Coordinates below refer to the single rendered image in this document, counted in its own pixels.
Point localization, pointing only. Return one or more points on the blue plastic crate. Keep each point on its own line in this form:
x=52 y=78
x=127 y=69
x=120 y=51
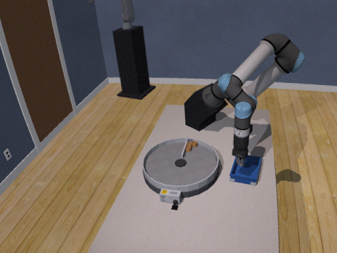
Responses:
x=244 y=174

